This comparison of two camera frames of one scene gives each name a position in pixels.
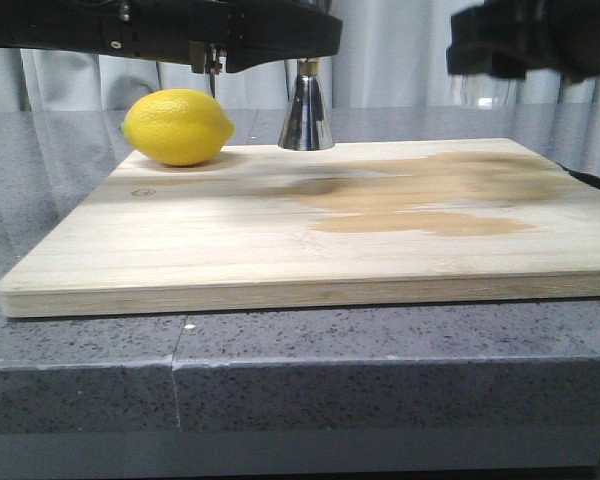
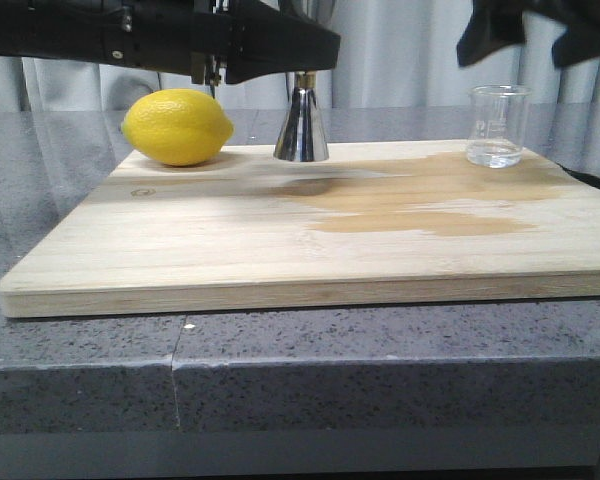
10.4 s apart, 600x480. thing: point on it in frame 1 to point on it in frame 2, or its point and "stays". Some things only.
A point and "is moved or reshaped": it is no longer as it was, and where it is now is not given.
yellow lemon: x=177 y=126 stays
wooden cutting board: x=268 y=227 stays
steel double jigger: x=310 y=85 is moved or reshaped
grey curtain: x=389 y=54 stays
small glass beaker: x=482 y=90 to x=496 y=122
